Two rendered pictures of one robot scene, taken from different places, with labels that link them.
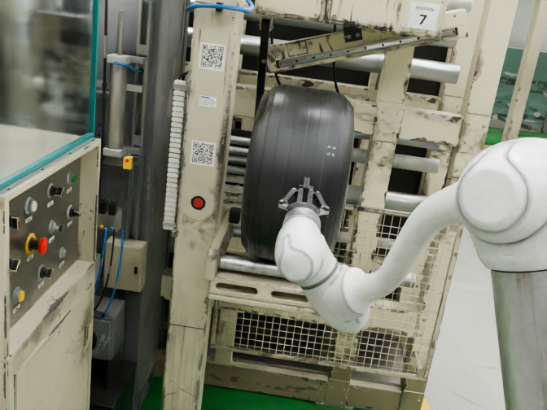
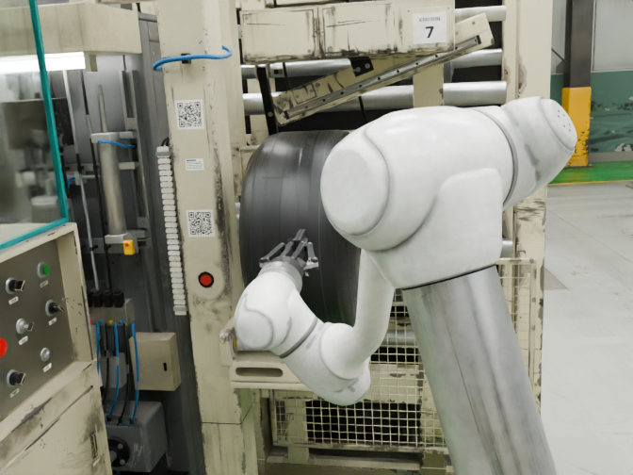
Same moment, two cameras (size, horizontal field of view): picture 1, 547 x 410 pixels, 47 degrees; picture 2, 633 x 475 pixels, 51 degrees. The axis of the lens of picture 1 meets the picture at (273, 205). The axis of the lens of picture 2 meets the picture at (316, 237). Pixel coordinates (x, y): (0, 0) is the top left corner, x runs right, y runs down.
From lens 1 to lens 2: 0.39 m
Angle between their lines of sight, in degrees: 9
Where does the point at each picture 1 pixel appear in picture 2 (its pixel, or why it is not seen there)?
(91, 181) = (73, 271)
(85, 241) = (79, 338)
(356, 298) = (338, 360)
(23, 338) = not seen: outside the picture
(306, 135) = (298, 182)
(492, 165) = (345, 144)
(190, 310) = (221, 403)
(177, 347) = (214, 449)
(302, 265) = (260, 328)
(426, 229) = not seen: hidden behind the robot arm
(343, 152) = not seen: hidden behind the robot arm
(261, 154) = (250, 211)
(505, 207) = (365, 195)
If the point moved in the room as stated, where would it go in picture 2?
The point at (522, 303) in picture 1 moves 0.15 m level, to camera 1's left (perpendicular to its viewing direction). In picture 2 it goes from (435, 328) to (285, 328)
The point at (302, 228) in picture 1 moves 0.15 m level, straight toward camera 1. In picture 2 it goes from (263, 285) to (237, 315)
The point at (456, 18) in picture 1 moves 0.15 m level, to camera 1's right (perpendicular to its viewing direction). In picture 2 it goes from (475, 24) to (528, 21)
